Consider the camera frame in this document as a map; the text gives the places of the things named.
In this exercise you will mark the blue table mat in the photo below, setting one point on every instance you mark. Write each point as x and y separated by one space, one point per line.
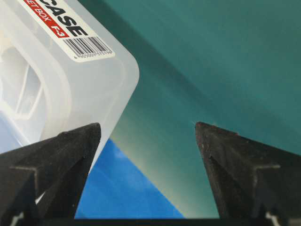
116 188

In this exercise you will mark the clear plastic tool box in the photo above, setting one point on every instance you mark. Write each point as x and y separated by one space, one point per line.
60 69

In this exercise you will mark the green backdrop board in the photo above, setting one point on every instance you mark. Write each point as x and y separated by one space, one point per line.
235 64

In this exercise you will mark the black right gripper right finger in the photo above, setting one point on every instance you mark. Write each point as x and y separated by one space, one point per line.
252 183

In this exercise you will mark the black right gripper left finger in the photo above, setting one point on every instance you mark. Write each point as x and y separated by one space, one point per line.
42 183

